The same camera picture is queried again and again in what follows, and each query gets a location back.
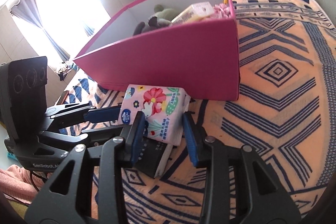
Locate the green plush toy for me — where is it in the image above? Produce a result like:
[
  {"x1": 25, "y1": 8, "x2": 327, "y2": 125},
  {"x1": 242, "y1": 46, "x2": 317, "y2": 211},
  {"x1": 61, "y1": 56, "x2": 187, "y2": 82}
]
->
[{"x1": 154, "y1": 5, "x2": 180, "y2": 21}]

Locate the black small box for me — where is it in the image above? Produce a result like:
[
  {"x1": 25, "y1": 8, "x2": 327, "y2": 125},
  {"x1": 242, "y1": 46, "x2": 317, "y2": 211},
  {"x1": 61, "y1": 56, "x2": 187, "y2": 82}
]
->
[{"x1": 135, "y1": 137, "x2": 173, "y2": 178}]

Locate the pink storage box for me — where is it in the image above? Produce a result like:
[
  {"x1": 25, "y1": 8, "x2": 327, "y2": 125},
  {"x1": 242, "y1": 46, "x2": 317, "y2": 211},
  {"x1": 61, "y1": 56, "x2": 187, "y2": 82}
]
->
[{"x1": 74, "y1": 0, "x2": 240, "y2": 101}]

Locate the pink satin drawstring pouch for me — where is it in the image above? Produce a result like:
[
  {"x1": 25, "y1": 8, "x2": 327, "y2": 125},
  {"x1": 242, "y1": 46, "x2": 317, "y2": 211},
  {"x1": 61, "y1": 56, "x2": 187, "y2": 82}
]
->
[{"x1": 209, "y1": 3, "x2": 231, "y2": 19}]

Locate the purple curtain left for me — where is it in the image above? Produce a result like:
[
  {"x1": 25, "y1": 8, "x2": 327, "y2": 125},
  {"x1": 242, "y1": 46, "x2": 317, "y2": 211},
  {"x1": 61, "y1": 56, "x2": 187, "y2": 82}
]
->
[{"x1": 11, "y1": 0, "x2": 70, "y2": 62}]

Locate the yellow tissue box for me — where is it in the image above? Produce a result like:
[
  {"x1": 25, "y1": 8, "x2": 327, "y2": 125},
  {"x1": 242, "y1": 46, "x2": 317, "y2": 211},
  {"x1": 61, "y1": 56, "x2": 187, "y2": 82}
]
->
[{"x1": 172, "y1": 2, "x2": 215, "y2": 25}]

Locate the pink knit sleeve forearm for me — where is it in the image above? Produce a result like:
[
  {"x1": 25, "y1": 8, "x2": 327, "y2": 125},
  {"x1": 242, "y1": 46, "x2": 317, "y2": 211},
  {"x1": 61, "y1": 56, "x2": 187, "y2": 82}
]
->
[{"x1": 0, "y1": 165, "x2": 52, "y2": 205}]

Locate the dark brown plush raccoon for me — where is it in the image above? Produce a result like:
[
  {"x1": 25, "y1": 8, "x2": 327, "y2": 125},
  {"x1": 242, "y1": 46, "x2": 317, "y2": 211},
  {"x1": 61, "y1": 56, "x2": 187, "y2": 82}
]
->
[{"x1": 133, "y1": 16, "x2": 172, "y2": 36}]

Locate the floral tissue pack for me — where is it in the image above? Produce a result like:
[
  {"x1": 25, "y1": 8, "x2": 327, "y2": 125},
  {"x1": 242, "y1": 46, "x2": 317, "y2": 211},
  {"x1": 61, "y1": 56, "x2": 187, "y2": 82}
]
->
[{"x1": 118, "y1": 84, "x2": 191, "y2": 146}]

